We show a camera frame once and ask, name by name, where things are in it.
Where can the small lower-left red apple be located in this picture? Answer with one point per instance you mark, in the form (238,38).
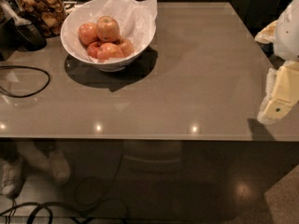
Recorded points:
(94,48)

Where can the white ceramic bowl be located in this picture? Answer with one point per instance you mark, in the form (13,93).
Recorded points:
(71,43)

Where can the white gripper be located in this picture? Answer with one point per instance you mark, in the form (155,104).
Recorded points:
(288,34)

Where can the white sneaker left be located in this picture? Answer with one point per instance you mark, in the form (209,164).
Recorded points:
(12,178)

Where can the white sneaker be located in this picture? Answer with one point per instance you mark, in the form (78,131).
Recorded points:
(59,166)
(12,178)

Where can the white paper liner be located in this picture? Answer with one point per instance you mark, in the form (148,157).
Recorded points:
(137,19)

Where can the black scoop with handle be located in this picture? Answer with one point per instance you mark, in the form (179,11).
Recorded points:
(30,37)

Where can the glass jar of dried chips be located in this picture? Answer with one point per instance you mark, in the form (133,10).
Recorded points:
(50,14)

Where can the white sneaker right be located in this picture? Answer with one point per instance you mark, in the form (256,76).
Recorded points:
(59,166)

